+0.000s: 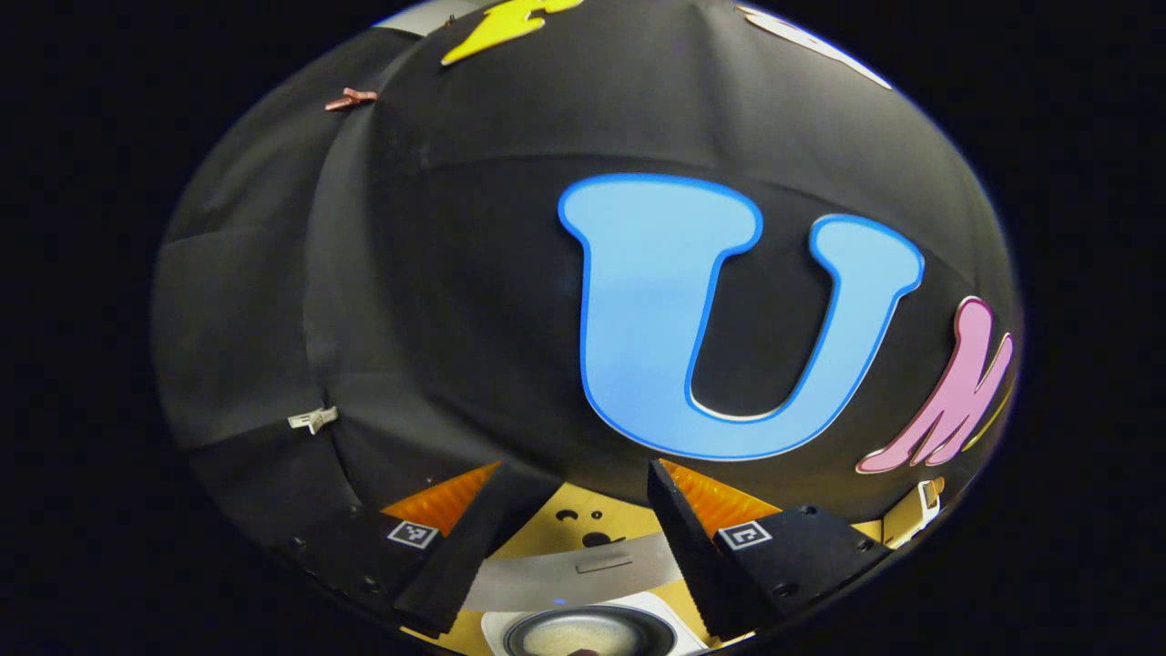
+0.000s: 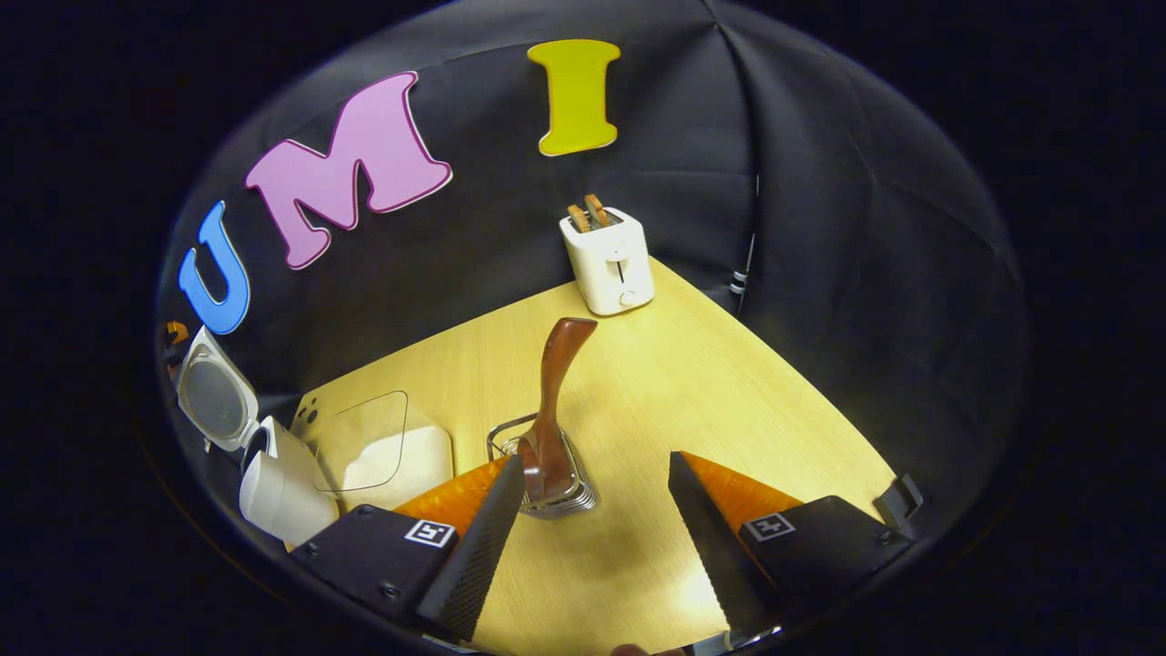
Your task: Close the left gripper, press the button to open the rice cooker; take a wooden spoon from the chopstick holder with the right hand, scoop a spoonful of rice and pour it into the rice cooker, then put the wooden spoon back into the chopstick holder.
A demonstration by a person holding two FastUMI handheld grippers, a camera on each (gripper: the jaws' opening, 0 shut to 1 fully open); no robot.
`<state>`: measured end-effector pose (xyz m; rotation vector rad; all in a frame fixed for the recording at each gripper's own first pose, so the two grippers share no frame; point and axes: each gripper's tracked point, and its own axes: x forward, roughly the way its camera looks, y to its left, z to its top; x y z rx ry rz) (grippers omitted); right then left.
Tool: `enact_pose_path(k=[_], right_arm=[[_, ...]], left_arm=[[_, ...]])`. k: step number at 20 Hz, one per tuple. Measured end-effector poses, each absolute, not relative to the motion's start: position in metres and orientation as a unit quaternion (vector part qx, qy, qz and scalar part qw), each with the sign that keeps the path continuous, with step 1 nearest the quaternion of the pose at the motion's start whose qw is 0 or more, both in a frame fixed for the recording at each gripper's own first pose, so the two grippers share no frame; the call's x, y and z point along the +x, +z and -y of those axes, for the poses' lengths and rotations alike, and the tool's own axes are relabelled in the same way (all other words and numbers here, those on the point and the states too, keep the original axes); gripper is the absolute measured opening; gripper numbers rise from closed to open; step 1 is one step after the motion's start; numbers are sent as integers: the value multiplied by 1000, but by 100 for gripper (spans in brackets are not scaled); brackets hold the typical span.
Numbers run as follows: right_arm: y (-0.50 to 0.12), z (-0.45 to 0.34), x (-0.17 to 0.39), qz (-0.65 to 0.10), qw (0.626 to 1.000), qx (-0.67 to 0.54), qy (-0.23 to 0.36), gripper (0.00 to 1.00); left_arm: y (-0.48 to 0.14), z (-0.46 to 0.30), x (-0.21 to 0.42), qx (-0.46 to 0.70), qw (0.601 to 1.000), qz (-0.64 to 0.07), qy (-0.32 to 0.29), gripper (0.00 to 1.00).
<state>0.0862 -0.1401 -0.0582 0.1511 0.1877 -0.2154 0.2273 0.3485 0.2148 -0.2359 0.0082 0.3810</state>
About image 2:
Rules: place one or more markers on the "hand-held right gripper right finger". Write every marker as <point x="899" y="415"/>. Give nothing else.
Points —
<point x="710" y="547"/>

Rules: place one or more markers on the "white toaster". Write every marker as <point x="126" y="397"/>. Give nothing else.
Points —
<point x="615" y="269"/>

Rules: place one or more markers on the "brown toast slice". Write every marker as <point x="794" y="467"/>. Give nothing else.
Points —
<point x="578" y="219"/>
<point x="597" y="211"/>

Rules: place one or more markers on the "clear plastic container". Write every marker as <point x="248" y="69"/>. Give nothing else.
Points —
<point x="364" y="419"/>

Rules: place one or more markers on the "brown wooden spoon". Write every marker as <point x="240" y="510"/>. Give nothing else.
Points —
<point x="556" y="383"/>

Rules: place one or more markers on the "white rice cooker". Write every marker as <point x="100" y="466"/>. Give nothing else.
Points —
<point x="282" y="497"/>

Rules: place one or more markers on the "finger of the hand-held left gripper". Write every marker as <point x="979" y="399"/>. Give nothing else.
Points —
<point x="175" y="339"/>

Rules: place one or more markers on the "backdrop stand pole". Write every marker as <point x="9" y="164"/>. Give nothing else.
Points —
<point x="740" y="278"/>

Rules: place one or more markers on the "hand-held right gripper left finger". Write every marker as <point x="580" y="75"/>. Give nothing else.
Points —
<point x="478" y="547"/>

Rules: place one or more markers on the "black backdrop cloth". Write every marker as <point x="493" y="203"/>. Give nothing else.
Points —
<point x="510" y="237"/>

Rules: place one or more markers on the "white rice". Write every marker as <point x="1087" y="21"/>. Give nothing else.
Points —
<point x="410" y="456"/>

